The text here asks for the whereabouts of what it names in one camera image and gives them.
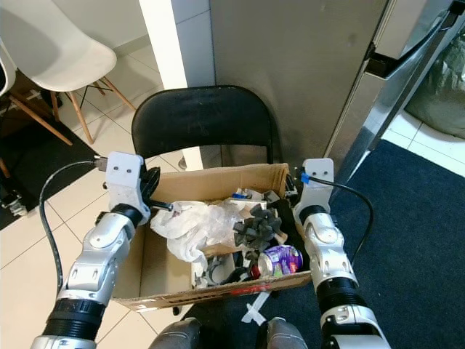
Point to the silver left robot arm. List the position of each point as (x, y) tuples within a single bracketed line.
[(98, 269)]

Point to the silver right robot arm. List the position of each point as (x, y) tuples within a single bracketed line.
[(330, 254)]

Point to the black cloth scrap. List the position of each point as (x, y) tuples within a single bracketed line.
[(290, 225)]

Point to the white blue packaging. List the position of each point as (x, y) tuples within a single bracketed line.
[(251, 196)]

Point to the dark grey spiky foam piece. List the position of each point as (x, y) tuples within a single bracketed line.
[(256, 227)]

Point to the crumpled white plastic bag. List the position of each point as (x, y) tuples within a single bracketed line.
[(192, 229)]

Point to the brown cardboard box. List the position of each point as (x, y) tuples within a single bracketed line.
[(218, 182)]

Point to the purple drink can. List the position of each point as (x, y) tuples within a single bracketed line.
[(283, 260)]

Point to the black folding chair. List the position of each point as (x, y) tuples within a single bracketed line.
[(200, 116)]

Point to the white grey plastic part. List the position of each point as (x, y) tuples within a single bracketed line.
[(214, 273)]

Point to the black floor mat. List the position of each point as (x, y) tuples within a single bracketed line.
[(36, 167)]

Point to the stainless steel refrigerator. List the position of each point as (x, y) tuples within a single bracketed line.
[(290, 73)]

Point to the white floor tape cross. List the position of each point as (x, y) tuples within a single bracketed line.
[(256, 311)]

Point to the white chair with wooden legs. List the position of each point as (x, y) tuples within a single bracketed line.
[(36, 116), (58, 51)]

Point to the black caster wheel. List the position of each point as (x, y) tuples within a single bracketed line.
[(12, 203)]

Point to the grey right robot leg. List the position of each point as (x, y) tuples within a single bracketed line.
[(287, 336)]

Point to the grey robot leg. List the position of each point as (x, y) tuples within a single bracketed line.
[(178, 336), (287, 336)]

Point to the dark blue carpet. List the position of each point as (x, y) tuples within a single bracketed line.
[(421, 276)]

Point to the grey left robot leg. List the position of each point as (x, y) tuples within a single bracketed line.
[(178, 336)]

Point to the grey green garbage bag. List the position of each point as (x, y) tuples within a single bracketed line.
[(443, 94)]

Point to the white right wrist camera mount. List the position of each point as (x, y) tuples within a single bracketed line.
[(318, 182)]

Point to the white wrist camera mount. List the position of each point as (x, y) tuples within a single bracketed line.
[(125, 178), (318, 182)]

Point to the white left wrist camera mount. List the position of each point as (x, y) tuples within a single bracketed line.
[(125, 178)]

